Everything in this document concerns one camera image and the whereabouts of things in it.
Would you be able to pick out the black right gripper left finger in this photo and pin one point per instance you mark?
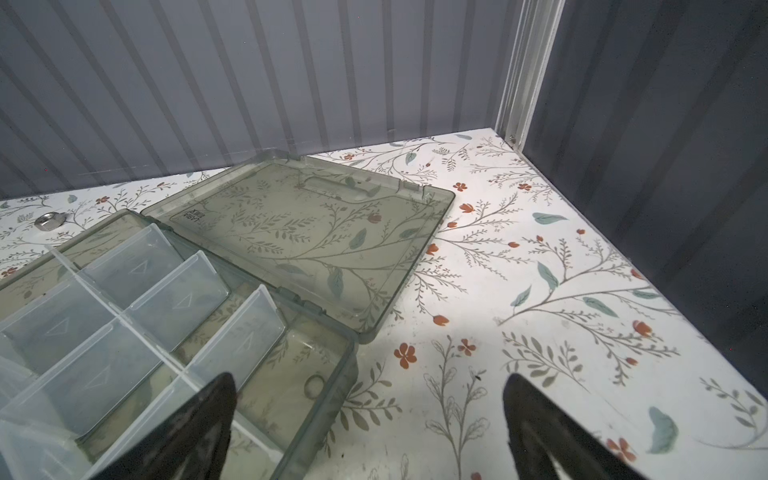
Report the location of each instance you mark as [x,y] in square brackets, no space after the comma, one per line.
[191,443]

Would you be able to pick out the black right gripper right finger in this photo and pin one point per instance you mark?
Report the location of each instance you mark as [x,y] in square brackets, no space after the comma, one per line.
[541,434]

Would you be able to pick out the translucent green organizer box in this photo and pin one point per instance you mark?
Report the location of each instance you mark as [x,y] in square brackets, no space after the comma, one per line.
[274,271]

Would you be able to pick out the silver hex nut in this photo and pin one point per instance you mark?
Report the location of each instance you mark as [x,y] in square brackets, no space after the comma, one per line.
[50,221]

